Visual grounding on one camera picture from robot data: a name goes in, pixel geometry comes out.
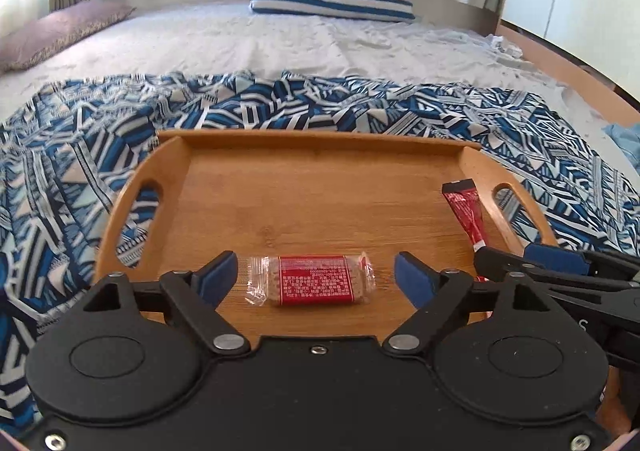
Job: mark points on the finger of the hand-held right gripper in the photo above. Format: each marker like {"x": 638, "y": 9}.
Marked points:
{"x": 555, "y": 256}
{"x": 500, "y": 263}

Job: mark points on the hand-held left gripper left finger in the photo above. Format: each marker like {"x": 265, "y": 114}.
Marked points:
{"x": 220, "y": 277}

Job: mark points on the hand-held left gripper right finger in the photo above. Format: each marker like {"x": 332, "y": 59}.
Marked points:
{"x": 412, "y": 277}

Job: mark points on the red stick packet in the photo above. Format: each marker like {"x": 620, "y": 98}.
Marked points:
{"x": 465, "y": 211}

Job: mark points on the red snack packet clear wrapper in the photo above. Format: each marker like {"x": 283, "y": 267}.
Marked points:
{"x": 312, "y": 281}

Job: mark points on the wooden tray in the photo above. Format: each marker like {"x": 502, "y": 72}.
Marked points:
{"x": 300, "y": 191}

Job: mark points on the light blue cloth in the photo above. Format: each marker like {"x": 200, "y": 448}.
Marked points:
{"x": 625, "y": 141}

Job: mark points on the blue white patterned blanket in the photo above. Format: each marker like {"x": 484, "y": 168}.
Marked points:
{"x": 300, "y": 106}

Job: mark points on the white crumpled cloth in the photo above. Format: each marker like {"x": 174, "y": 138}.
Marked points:
{"x": 505, "y": 46}

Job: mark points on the blue white striped pillow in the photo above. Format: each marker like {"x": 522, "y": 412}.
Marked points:
{"x": 330, "y": 3}

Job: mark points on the mauve pillow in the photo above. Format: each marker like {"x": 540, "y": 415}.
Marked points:
{"x": 55, "y": 33}

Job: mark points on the wooden bed frame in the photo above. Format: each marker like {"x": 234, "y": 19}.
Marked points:
{"x": 575, "y": 63}

